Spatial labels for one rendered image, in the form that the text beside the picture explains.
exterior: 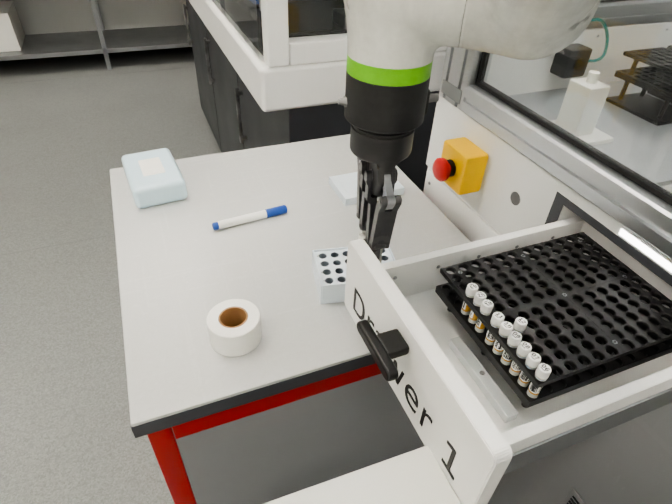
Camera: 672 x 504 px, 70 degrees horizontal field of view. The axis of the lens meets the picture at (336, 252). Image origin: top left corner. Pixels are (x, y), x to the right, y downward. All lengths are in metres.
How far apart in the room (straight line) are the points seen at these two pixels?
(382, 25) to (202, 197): 0.57
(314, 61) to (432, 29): 0.71
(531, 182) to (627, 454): 0.40
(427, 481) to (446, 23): 0.42
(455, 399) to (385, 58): 0.33
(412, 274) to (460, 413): 0.23
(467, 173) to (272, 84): 0.54
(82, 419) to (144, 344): 0.94
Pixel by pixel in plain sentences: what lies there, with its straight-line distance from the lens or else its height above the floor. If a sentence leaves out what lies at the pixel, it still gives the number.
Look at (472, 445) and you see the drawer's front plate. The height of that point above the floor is 0.91.
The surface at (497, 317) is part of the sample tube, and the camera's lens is 0.54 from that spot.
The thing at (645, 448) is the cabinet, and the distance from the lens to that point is 0.78.
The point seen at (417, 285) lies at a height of 0.85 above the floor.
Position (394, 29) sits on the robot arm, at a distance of 0.50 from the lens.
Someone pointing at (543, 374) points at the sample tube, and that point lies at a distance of 0.51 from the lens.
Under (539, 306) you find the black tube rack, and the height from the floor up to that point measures 0.90.
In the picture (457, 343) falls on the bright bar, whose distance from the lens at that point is 0.58.
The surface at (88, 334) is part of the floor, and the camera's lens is 1.85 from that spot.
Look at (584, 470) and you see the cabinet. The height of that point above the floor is 0.57.
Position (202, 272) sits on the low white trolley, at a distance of 0.79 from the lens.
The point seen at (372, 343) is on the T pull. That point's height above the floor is 0.91.
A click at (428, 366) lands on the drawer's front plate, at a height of 0.92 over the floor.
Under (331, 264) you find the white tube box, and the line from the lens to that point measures 0.74.
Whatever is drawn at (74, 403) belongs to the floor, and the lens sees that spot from 1.68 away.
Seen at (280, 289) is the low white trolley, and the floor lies 0.76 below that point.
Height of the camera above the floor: 1.28
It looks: 39 degrees down
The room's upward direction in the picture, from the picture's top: 3 degrees clockwise
